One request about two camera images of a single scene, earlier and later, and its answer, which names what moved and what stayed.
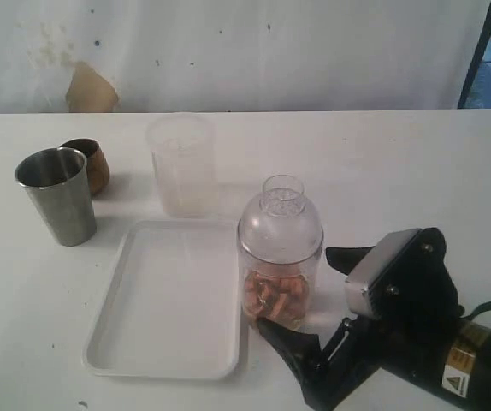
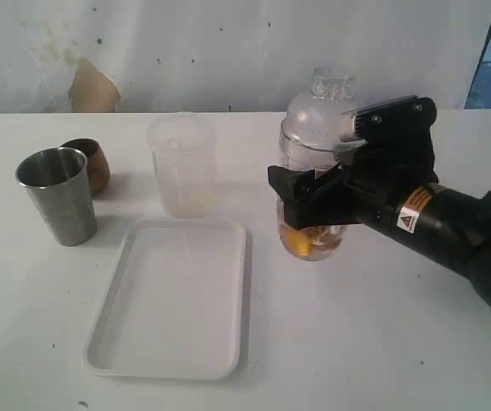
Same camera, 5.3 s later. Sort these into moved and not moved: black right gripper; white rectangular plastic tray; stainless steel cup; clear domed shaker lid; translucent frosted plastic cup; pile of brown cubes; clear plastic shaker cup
Moved: black right gripper; pile of brown cubes; clear domed shaker lid; clear plastic shaker cup
Not moved: stainless steel cup; white rectangular plastic tray; translucent frosted plastic cup
